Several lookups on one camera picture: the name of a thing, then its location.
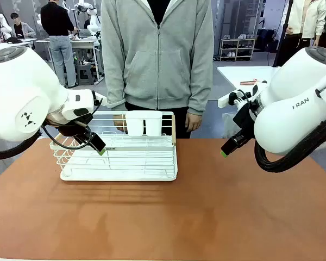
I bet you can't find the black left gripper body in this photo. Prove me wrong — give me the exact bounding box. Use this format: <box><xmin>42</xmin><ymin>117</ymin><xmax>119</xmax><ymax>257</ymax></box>
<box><xmin>46</xmin><ymin>113</ymin><xmax>95</xmax><ymax>138</ymax></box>

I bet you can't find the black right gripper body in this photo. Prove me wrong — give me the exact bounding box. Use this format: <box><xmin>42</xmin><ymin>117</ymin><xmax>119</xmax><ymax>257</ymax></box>
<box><xmin>233</xmin><ymin>102</ymin><xmax>259</xmax><ymax>139</ymax></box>

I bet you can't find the white wire dish rack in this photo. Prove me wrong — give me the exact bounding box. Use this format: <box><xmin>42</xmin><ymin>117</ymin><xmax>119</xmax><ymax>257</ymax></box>
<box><xmin>49</xmin><ymin>110</ymin><xmax>179</xmax><ymax>182</ymax></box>

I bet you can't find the person's right forearm grey sleeve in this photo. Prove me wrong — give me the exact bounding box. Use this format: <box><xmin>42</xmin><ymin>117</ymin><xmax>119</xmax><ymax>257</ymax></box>
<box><xmin>101</xmin><ymin>51</ymin><xmax>127</xmax><ymax>111</ymax></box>

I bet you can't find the person's left forearm grey sleeve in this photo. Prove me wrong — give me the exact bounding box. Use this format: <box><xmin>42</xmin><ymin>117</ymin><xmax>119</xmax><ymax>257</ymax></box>
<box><xmin>187</xmin><ymin>51</ymin><xmax>215</xmax><ymax>116</ymax></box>

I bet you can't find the person's right hand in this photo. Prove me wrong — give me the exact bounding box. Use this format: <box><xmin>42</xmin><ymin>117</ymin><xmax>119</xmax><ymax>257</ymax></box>
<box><xmin>113</xmin><ymin>114</ymin><xmax>129</xmax><ymax>134</ymax></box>

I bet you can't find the person's left hand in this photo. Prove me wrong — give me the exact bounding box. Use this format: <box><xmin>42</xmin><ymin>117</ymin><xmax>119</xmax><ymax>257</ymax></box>
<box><xmin>185</xmin><ymin>111</ymin><xmax>203</xmax><ymax>133</ymax></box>

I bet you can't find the white plastic bag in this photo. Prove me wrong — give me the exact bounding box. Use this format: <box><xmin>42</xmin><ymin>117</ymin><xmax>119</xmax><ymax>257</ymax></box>
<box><xmin>222</xmin><ymin>111</ymin><xmax>244</xmax><ymax>139</ymax></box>

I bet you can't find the white side table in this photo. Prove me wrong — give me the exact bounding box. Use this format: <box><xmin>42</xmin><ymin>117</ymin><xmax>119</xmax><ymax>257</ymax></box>
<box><xmin>217</xmin><ymin>66</ymin><xmax>282</xmax><ymax>95</ymax></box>

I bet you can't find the white double utensil holder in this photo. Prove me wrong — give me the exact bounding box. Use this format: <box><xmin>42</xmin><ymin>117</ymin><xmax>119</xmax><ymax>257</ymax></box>
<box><xmin>124</xmin><ymin>110</ymin><xmax>163</xmax><ymax>138</ymax></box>

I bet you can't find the grey plastic stool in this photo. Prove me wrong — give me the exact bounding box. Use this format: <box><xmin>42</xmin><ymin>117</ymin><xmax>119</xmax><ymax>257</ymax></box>
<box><xmin>75</xmin><ymin>63</ymin><xmax>95</xmax><ymax>85</ymax></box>

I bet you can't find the wooden shoe rack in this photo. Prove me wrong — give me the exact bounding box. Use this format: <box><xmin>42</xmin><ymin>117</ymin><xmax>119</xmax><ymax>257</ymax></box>
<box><xmin>219</xmin><ymin>38</ymin><xmax>257</xmax><ymax>62</ymax></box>

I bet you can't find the black suitcase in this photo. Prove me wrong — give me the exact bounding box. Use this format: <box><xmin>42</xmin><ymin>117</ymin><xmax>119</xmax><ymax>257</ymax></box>
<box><xmin>256</xmin><ymin>28</ymin><xmax>278</xmax><ymax>53</ymax></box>

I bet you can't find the grey background work table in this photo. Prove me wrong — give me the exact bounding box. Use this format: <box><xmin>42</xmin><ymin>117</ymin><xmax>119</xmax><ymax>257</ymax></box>
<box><xmin>34</xmin><ymin>37</ymin><xmax>104</xmax><ymax>84</ymax></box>

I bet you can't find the black tripod pole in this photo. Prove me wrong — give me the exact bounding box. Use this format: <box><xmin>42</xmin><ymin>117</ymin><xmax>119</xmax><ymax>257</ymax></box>
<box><xmin>272</xmin><ymin>0</ymin><xmax>294</xmax><ymax>67</ymax></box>

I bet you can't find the person in black top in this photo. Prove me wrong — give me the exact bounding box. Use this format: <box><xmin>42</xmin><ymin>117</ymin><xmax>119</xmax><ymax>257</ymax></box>
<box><xmin>40</xmin><ymin>0</ymin><xmax>80</xmax><ymax>89</ymax></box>

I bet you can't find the person in grey hoodie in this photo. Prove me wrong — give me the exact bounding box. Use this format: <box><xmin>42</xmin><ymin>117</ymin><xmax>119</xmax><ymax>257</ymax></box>
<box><xmin>100</xmin><ymin>0</ymin><xmax>215</xmax><ymax>139</ymax></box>

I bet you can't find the seated person with black hair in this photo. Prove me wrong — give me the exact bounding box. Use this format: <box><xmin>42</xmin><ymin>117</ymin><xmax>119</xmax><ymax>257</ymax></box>
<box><xmin>10</xmin><ymin>12</ymin><xmax>37</xmax><ymax>39</ymax></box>

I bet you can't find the person in white jacket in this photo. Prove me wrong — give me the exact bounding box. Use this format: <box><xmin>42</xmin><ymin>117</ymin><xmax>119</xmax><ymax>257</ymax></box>
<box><xmin>277</xmin><ymin>0</ymin><xmax>326</xmax><ymax>67</ymax></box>

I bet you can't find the thin black left gripper cable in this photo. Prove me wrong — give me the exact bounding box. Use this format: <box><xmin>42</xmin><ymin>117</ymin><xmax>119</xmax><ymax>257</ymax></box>
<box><xmin>41</xmin><ymin>98</ymin><xmax>104</xmax><ymax>151</ymax></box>

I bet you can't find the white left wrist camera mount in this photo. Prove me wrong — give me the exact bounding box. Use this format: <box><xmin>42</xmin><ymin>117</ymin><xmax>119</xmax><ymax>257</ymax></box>
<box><xmin>61</xmin><ymin>89</ymin><xmax>108</xmax><ymax>121</ymax></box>

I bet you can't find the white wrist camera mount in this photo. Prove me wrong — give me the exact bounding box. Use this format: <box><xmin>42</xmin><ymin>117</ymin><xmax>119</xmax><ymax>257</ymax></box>
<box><xmin>217</xmin><ymin>80</ymin><xmax>268</xmax><ymax>109</ymax></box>
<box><xmin>61</xmin><ymin>89</ymin><xmax>108</xmax><ymax>121</ymax></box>

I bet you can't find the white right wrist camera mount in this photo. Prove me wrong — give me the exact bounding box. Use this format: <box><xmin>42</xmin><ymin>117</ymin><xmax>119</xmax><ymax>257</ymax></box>
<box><xmin>217</xmin><ymin>80</ymin><xmax>268</xmax><ymax>109</ymax></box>

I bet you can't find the black right arm cable sleeve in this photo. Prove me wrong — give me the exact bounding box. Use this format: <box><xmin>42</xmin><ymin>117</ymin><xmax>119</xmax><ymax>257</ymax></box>
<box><xmin>254</xmin><ymin>115</ymin><xmax>326</xmax><ymax>173</ymax></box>

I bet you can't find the black arm cable sleeve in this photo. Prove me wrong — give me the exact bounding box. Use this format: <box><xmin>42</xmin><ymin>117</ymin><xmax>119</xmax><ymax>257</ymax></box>
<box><xmin>254</xmin><ymin>115</ymin><xmax>326</xmax><ymax>173</ymax></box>
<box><xmin>0</xmin><ymin>129</ymin><xmax>43</xmax><ymax>161</ymax></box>

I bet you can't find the black left arm cable sleeve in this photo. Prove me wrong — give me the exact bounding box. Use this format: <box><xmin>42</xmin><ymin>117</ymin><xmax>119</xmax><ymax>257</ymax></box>
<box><xmin>0</xmin><ymin>129</ymin><xmax>43</xmax><ymax>161</ymax></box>

